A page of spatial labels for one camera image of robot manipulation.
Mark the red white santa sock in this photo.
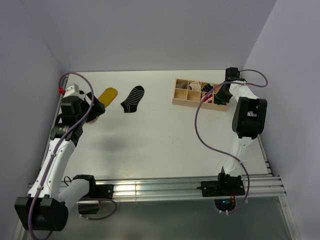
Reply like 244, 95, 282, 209
200, 92, 214, 104

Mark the wooden compartment box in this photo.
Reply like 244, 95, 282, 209
172, 78, 228, 112

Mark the black white striped ankle sock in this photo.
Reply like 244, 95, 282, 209
120, 85, 145, 113

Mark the dark green reindeer sock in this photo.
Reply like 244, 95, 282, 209
213, 98, 226, 105

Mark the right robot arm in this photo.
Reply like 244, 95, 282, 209
215, 67, 268, 195

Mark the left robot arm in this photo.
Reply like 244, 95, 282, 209
14, 91, 105, 232

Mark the black rolled sock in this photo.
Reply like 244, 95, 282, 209
201, 83, 214, 93

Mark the cream rolled sock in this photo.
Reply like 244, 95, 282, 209
188, 81, 201, 91

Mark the mustard yellow sock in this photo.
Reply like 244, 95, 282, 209
86, 87, 118, 123

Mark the beige rolled sock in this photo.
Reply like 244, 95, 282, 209
175, 79, 188, 89

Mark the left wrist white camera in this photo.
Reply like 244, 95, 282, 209
58, 83, 81, 98

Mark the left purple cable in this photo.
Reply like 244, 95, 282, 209
27, 71, 118, 240

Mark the purple cable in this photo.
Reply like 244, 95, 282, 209
194, 69, 269, 213
27, 71, 118, 240

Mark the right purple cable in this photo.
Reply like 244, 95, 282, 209
194, 69, 269, 213

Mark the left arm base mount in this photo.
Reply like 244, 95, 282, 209
77, 184, 114, 216

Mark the aluminium front rail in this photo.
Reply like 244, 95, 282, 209
96, 174, 287, 203

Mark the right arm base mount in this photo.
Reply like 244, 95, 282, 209
196, 175, 248, 214

